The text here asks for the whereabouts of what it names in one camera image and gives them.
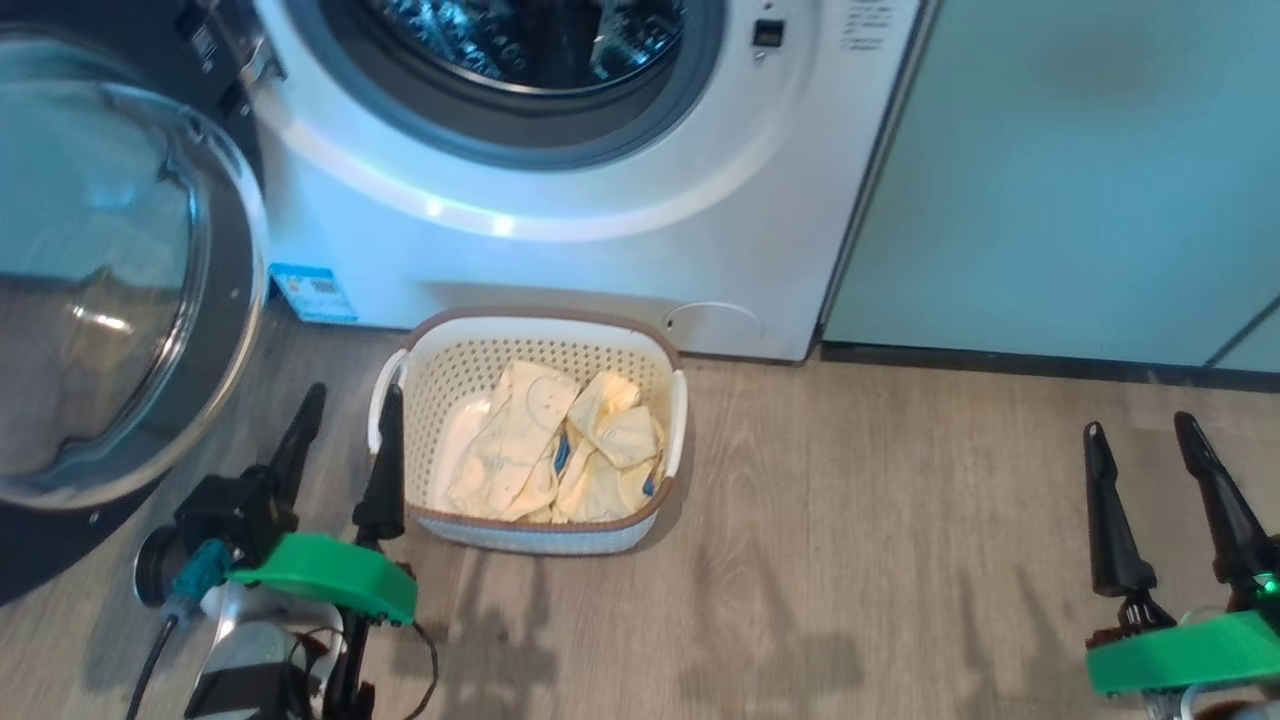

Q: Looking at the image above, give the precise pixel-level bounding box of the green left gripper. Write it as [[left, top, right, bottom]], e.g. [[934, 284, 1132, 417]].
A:
[[228, 383, 419, 626]]

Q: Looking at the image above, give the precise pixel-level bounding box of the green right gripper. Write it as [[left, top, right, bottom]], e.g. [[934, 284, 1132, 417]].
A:
[[1083, 411, 1280, 720]]

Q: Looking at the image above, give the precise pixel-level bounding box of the pale yellow printed garment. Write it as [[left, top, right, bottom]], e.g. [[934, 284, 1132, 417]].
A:
[[548, 370, 666, 524], [445, 360, 581, 523]]

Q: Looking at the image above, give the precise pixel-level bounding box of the round dark glass washer door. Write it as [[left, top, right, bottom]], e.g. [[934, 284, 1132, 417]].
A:
[[0, 0, 273, 608]]

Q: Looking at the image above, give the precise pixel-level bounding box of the white front-load washing machine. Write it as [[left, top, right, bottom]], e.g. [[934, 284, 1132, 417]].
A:
[[235, 0, 926, 363]]

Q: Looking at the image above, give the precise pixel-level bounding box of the metal washer door hinge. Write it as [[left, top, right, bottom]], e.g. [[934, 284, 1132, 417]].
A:
[[236, 35, 286, 103]]

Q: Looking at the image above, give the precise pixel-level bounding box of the steel washer drum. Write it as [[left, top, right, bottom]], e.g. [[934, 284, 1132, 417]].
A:
[[365, 0, 691, 96]]

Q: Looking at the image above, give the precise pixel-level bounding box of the blue energy label sticker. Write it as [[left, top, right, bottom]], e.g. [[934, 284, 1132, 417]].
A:
[[268, 263, 359, 324]]

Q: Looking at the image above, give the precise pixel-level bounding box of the dark cabinet plinth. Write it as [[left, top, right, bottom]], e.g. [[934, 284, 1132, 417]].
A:
[[820, 340, 1280, 396]]

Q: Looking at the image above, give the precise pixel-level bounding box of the white perforated laundry basket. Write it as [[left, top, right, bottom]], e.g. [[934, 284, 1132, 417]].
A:
[[367, 306, 689, 556]]

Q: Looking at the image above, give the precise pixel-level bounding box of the round white filter cover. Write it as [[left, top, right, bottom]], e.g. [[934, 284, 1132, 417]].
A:
[[663, 301, 766, 353]]

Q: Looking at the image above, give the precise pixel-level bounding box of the teal cable plug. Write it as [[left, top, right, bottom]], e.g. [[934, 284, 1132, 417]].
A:
[[163, 540, 233, 623]]

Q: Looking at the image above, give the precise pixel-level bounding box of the thin black cable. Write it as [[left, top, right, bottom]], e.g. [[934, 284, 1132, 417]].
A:
[[285, 600, 441, 720], [125, 612, 181, 720]]

